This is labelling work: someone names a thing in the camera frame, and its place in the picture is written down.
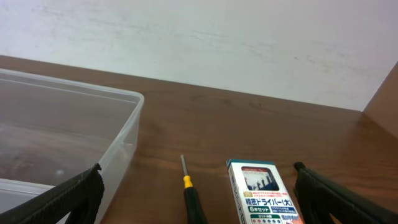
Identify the clear plastic container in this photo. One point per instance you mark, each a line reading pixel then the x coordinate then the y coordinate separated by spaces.
pixel 54 129

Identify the white teal screwdriver set box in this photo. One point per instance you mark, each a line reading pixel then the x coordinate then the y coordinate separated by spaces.
pixel 260 194

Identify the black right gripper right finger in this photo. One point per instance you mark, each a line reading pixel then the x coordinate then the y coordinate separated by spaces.
pixel 322 200

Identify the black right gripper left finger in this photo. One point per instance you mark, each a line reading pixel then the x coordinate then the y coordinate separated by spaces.
pixel 77 199

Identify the black yellow screwdriver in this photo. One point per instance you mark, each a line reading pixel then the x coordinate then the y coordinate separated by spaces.
pixel 195 213

